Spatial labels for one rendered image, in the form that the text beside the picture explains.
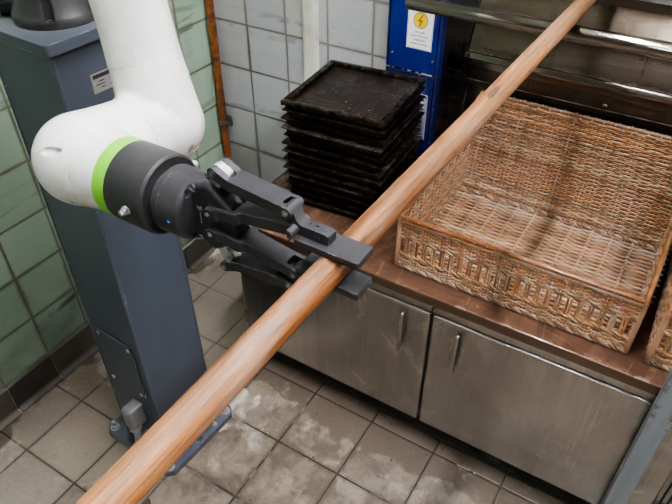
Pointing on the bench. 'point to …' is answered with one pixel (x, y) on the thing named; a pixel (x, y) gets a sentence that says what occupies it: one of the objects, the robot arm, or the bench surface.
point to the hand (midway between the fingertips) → (334, 261)
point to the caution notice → (420, 30)
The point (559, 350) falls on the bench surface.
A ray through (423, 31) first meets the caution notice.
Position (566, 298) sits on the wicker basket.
